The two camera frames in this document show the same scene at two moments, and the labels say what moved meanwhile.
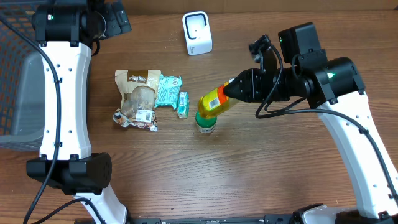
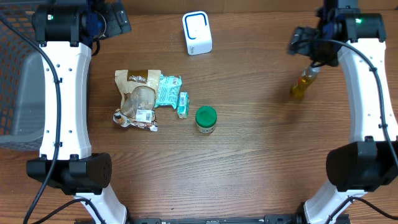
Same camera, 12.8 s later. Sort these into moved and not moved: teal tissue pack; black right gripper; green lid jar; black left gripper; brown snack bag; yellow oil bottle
Moved: yellow oil bottle; black right gripper
Not moved: black left gripper; teal tissue pack; green lid jar; brown snack bag
